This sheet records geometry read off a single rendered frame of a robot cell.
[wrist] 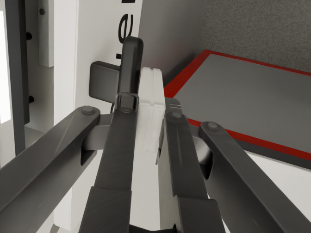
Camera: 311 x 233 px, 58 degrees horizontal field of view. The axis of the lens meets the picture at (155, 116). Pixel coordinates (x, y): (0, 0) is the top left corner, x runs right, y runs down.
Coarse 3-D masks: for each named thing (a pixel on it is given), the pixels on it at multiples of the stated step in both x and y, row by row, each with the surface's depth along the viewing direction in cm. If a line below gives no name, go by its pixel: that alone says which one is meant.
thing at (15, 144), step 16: (0, 0) 18; (16, 0) 19; (16, 16) 20; (16, 32) 20; (16, 48) 20; (16, 64) 21; (16, 80) 21; (16, 96) 22; (16, 112) 22; (0, 128) 21; (16, 128) 23; (0, 144) 22; (16, 144) 23; (0, 160) 22; (48, 224) 32; (80, 224) 42
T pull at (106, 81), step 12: (132, 48) 19; (132, 60) 19; (96, 72) 20; (108, 72) 20; (120, 72) 20; (132, 72) 19; (96, 84) 21; (108, 84) 20; (120, 84) 20; (132, 84) 20; (96, 96) 21; (108, 96) 21
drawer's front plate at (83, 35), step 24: (72, 0) 17; (96, 0) 19; (120, 0) 22; (72, 24) 18; (96, 24) 20; (72, 48) 18; (96, 48) 21; (120, 48) 25; (72, 72) 19; (72, 96) 20; (96, 168) 27; (72, 192) 24; (72, 216) 25
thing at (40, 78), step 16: (32, 0) 28; (32, 16) 29; (32, 32) 30; (32, 48) 30; (32, 64) 31; (32, 80) 32; (48, 80) 31; (32, 96) 33; (48, 96) 32; (32, 112) 34; (48, 112) 33; (32, 128) 35; (48, 128) 34
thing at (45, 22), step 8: (40, 0) 27; (48, 0) 26; (40, 8) 27; (48, 8) 27; (40, 16) 27; (48, 16) 27; (40, 24) 28; (48, 24) 27; (40, 32) 28; (48, 32) 28; (40, 40) 28; (48, 40) 28; (40, 48) 29; (48, 48) 28; (40, 56) 29; (48, 56) 29; (40, 64) 29; (48, 64) 29
